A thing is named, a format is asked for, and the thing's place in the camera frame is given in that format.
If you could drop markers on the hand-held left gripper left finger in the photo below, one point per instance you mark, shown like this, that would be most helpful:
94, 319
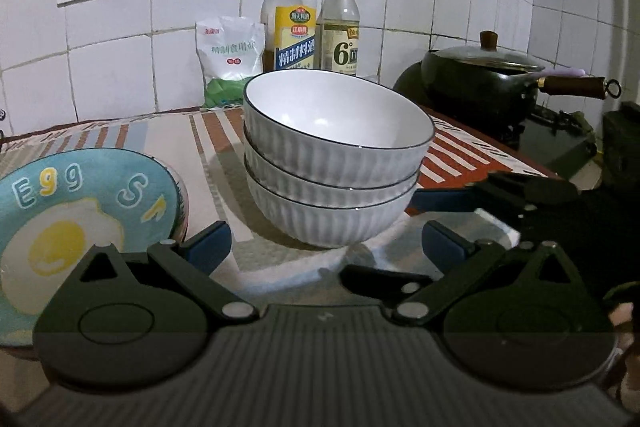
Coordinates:
210, 241

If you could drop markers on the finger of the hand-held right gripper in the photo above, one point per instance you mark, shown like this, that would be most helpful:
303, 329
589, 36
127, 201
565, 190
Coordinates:
380, 281
440, 198

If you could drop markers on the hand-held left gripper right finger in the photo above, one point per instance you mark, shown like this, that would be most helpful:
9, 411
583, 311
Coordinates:
442, 241

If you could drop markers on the white ribbed bowl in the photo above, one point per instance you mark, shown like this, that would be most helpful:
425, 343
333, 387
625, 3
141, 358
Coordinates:
325, 227
325, 117
280, 188

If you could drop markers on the blue fried egg plate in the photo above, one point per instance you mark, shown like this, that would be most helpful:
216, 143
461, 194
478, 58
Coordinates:
75, 227

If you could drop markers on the person's right hand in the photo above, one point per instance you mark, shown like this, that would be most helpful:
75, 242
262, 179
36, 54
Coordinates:
619, 314

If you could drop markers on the striped tablecloth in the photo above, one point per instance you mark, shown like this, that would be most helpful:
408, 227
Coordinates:
210, 142

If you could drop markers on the black gas stove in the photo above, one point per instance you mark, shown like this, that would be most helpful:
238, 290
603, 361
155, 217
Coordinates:
550, 142

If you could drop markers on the black cooking pot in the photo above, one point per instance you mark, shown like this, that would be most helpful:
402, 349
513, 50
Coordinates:
475, 97

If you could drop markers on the glass pot lid wooden knob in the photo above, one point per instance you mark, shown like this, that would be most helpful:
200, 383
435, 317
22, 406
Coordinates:
480, 57

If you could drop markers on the clear vinegar bottle yellow cap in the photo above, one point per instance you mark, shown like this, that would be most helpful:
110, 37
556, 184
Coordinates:
342, 42

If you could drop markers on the white salt bag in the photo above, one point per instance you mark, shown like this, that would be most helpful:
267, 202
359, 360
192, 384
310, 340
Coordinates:
230, 52

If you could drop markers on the yellow label cooking wine bottle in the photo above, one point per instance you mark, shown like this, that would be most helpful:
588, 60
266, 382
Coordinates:
292, 37

